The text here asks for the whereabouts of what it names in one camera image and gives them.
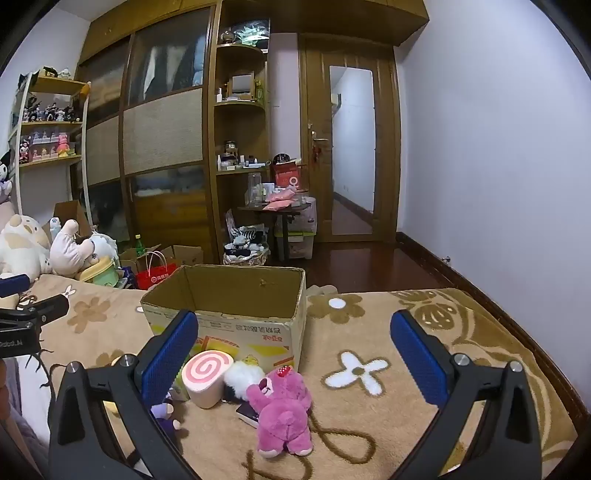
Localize brown carton by shelf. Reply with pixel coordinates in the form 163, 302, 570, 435
43, 200, 92, 244

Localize open cardboard box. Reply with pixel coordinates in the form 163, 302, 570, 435
140, 264, 307, 372

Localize clear storage bin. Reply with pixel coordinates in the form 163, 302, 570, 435
276, 230, 315, 261

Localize floral beige blanket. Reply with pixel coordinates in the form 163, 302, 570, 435
23, 275, 577, 479

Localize green yellow plush bag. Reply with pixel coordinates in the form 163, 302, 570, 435
76, 256, 120, 288

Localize red gift box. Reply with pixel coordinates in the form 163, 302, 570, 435
273, 161, 301, 189

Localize large cream duck plush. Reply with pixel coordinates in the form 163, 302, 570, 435
1, 214, 52, 282

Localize pink strawberry bear plush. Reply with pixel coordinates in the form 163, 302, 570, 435
246, 366, 314, 459

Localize wooden door with glass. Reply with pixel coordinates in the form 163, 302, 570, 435
298, 34, 401, 242

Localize lace basket with plush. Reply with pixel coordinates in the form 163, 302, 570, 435
222, 224, 270, 266

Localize purple clothed leg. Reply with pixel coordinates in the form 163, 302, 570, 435
1, 356, 50, 478

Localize red paper shopping bag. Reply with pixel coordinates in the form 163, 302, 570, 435
135, 251, 177, 290

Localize small black side table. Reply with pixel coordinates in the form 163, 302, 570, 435
239, 202, 310, 266

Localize green glass bottle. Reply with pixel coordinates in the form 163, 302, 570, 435
135, 234, 146, 257

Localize brown floor carton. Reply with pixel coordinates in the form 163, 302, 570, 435
118, 245, 204, 273

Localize black Face tissue pack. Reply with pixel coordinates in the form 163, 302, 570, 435
235, 402, 259, 429

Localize green tissue pack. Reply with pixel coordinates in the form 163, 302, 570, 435
169, 370, 190, 402

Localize white toy shelf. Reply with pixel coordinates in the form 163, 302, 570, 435
7, 66, 92, 220

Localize pink swirl roll plush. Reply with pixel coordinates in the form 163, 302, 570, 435
181, 350, 235, 409

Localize pink folded cloth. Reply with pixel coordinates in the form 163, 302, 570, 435
263, 188, 297, 211

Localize large wooden wardrobe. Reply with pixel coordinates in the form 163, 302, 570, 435
76, 1, 429, 263

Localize white fluffy plush ball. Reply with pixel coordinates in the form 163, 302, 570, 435
223, 361, 264, 401

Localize white pink elephant plush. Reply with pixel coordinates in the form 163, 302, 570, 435
49, 219, 98, 278

